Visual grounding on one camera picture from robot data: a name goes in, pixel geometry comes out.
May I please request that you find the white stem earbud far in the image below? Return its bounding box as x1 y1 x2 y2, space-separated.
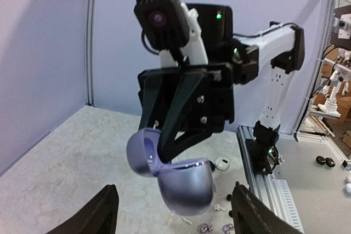
180 217 193 225

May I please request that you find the purple earbud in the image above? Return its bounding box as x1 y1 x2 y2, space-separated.
222 224 234 234
197 224 213 234

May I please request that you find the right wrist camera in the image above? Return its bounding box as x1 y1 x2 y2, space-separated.
133 0 208 67

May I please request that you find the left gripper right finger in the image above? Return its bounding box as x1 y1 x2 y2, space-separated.
231 181 299 234

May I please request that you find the white stem earbud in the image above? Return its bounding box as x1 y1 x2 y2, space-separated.
180 217 193 225
213 204 226 212

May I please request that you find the white stem earbud near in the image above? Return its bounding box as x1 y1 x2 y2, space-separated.
213 204 226 212

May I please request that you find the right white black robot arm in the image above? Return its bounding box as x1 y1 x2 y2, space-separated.
134 0 304 174

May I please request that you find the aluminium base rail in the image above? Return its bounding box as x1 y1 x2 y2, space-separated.
237 125 304 233

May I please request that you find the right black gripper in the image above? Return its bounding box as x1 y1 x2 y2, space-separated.
138 63 235 163

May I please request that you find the white earbud charging case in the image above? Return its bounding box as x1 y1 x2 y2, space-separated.
210 156 230 172

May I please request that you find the aluminium frame post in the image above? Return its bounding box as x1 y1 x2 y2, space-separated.
290 0 335 140
85 0 95 106

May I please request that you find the left aluminium frame post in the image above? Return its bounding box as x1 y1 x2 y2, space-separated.
85 0 95 106

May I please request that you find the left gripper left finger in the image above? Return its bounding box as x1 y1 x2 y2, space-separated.
53 184 119 234

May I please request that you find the right aluminium frame post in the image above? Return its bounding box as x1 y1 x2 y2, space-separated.
290 0 335 140

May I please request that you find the purple earbud charging case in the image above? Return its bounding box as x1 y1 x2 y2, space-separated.
126 128 216 216

